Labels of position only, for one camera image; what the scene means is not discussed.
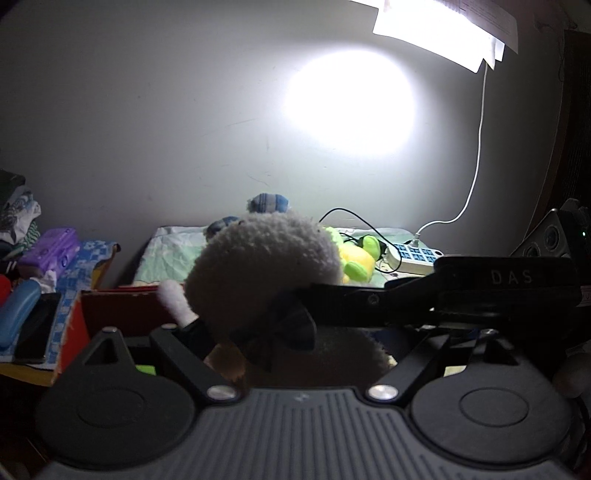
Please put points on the blue patterned cloth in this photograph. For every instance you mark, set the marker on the blue patterned cloth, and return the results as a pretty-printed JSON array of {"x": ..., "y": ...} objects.
[{"x": 87, "y": 263}]

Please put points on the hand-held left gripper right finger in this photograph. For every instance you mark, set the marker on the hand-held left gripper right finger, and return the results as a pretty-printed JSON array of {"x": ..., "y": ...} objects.
[{"x": 415, "y": 364}]

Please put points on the white paper sheet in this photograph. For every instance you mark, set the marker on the white paper sheet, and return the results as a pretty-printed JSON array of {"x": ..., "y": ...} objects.
[{"x": 443, "y": 32}]

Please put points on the green frog plush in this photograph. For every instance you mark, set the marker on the green frog plush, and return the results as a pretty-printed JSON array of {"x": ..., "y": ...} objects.
[{"x": 355, "y": 261}]

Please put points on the person's right hand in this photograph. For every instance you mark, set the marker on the person's right hand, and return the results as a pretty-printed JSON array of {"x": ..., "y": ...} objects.
[{"x": 572, "y": 374}]

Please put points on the white fluffy plush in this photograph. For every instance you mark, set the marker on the white fluffy plush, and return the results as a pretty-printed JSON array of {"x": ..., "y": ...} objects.
[{"x": 258, "y": 263}]

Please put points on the red cardboard box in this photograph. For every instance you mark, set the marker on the red cardboard box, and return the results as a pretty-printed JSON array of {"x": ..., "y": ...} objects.
[{"x": 115, "y": 309}]

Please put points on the pile of clothes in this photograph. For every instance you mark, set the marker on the pile of clothes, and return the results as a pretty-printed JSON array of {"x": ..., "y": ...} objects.
[{"x": 16, "y": 217}]

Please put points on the purple packet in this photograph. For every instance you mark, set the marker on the purple packet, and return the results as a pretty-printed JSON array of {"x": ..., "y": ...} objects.
[{"x": 48, "y": 251}]

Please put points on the light green bed sheet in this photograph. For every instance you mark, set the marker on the light green bed sheet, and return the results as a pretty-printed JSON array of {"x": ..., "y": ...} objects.
[{"x": 166, "y": 263}]

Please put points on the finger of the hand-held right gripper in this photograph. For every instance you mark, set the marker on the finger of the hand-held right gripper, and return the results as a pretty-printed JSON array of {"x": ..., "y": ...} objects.
[{"x": 360, "y": 307}]

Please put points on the white power strip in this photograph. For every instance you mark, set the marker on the white power strip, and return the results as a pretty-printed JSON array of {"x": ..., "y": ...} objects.
[{"x": 413, "y": 256}]

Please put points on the black phone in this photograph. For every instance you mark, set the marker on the black phone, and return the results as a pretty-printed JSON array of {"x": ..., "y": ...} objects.
[{"x": 37, "y": 327}]

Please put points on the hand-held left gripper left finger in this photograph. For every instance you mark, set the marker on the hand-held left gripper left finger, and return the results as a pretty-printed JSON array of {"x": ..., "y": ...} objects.
[{"x": 175, "y": 350}]

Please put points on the blue glasses case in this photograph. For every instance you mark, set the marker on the blue glasses case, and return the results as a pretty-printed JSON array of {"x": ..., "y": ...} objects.
[{"x": 18, "y": 314}]

